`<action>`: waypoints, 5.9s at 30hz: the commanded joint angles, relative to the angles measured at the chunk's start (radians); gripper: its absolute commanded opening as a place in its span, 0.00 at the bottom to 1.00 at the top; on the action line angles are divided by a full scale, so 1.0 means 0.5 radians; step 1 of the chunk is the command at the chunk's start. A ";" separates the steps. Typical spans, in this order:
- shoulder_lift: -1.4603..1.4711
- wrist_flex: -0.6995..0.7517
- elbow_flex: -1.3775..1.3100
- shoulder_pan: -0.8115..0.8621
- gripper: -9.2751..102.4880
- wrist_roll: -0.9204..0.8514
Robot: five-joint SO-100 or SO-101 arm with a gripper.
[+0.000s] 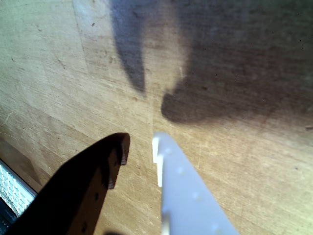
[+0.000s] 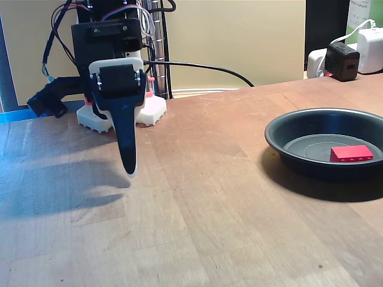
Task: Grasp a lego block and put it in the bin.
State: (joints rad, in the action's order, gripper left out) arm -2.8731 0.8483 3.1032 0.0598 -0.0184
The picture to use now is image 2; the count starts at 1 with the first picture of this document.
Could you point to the red lego block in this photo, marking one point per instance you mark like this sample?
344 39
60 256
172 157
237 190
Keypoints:
350 152

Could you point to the dark round bin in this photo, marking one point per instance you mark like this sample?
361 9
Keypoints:
299 125

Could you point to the red and black brick stack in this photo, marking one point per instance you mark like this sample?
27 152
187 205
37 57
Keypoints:
88 101

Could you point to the blue tape strip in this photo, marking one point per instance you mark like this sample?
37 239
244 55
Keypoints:
15 116

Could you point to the small white power adapter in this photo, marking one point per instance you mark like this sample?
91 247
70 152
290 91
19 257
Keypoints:
314 62

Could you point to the black flat panel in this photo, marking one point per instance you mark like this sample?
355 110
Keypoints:
326 18

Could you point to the black charger cube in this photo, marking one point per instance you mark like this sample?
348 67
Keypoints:
341 59

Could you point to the green and white box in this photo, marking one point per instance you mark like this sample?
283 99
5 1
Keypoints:
359 15

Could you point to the large white power adapter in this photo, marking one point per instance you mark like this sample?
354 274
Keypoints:
371 51

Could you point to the black gripper camera module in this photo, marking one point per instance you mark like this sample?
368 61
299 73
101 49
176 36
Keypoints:
45 101

